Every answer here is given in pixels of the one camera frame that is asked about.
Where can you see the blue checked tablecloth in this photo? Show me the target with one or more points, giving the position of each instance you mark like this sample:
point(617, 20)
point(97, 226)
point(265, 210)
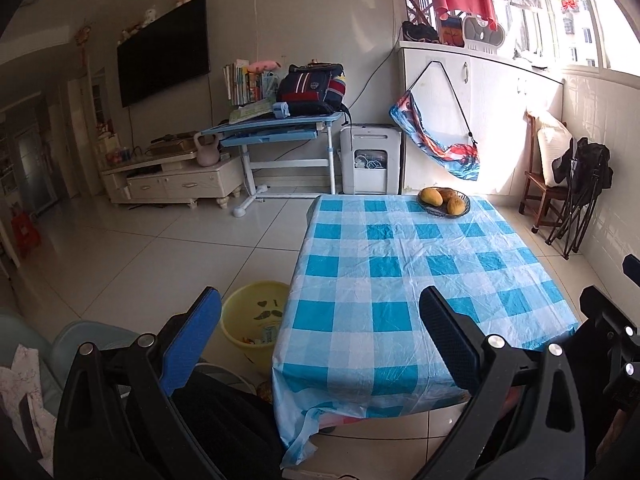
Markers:
point(380, 285)

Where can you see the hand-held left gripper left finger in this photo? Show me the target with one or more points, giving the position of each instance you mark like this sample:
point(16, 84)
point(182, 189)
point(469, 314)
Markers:
point(192, 340)

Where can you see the woven fruit bowl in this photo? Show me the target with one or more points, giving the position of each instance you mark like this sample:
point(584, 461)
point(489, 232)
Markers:
point(445, 211)

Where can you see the light blue small case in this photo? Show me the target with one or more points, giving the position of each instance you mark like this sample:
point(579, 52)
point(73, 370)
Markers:
point(281, 110)

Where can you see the person's black clothing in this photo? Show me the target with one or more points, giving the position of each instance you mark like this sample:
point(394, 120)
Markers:
point(225, 425)

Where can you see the navy red backpack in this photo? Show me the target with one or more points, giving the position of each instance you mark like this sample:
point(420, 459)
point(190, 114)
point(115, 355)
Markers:
point(310, 90)

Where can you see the cream television cabinet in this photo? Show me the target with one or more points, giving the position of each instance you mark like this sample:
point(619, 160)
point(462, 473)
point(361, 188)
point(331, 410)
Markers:
point(175, 185)

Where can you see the white floral cloth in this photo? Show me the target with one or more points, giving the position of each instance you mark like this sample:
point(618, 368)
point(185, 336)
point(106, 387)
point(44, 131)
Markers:
point(25, 385)

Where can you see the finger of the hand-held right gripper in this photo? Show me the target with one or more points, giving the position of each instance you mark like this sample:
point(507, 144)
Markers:
point(615, 320)

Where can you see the white pillow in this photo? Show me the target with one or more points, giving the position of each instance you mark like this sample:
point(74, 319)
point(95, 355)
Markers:
point(552, 145)

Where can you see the row of books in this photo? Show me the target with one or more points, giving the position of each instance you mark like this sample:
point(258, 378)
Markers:
point(240, 85)

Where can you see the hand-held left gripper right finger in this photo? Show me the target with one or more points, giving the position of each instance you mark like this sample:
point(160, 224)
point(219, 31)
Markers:
point(447, 340)

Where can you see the flat green booklet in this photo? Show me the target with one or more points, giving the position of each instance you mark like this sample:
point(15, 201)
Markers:
point(250, 112)

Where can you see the red knot wall ornament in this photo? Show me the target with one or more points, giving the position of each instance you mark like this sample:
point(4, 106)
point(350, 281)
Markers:
point(83, 37)

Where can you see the blue study desk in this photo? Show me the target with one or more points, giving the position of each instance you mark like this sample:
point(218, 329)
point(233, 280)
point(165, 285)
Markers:
point(270, 127)

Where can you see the yellow plastic bucket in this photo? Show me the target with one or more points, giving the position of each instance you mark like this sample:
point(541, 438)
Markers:
point(240, 310)

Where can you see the white air purifier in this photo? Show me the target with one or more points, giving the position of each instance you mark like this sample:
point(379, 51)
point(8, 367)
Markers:
point(370, 137)

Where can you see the pink kettlebell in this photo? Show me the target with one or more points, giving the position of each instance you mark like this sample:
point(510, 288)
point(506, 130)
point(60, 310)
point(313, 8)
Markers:
point(206, 154)

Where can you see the white plush toy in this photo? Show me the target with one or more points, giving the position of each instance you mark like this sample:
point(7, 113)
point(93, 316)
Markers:
point(150, 16)

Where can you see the wooden chair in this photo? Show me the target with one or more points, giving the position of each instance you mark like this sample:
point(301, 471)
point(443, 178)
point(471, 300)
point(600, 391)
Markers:
point(532, 180)

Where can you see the tan flat box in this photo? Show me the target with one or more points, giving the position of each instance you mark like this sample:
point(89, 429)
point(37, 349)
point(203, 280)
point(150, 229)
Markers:
point(172, 149)

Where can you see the speckled orange mango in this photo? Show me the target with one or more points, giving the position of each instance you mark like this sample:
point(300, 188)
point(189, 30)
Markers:
point(455, 205)

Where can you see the black shoes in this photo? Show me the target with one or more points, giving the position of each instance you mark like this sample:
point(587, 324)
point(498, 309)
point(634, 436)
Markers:
point(420, 32)

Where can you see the brownish mango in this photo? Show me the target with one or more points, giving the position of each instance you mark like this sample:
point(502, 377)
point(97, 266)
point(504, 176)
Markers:
point(448, 192)

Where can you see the small red stool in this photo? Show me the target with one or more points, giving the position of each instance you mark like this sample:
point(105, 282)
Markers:
point(25, 232)

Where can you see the black folding chair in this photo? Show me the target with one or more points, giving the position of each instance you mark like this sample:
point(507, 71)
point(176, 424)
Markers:
point(590, 160)

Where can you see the light blue armchair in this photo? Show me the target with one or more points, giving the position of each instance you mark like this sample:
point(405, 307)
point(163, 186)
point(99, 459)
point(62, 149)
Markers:
point(85, 340)

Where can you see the black wall television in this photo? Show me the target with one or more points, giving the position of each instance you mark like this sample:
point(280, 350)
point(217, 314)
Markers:
point(160, 55)

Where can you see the white wall cabinet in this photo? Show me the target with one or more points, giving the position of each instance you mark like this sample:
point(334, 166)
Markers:
point(500, 90)

